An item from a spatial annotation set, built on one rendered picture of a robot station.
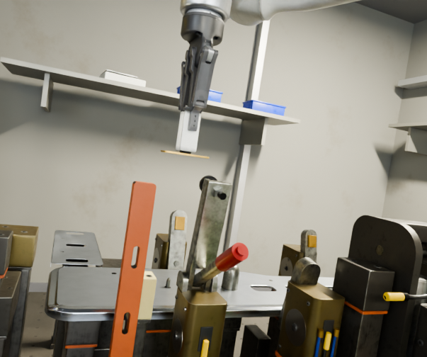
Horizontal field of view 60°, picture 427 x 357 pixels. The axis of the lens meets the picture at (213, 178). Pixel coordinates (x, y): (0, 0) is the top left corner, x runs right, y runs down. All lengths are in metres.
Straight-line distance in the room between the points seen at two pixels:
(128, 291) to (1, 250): 0.23
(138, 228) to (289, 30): 3.50
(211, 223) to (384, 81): 4.08
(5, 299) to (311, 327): 0.45
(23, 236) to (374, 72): 4.04
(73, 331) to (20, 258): 0.19
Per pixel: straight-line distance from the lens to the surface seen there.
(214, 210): 0.52
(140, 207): 0.50
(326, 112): 4.00
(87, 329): 0.66
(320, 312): 0.58
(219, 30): 0.69
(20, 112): 3.23
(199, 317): 0.53
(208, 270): 0.51
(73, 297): 0.65
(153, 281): 0.55
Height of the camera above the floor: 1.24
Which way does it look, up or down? 2 degrees down
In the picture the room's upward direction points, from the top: 8 degrees clockwise
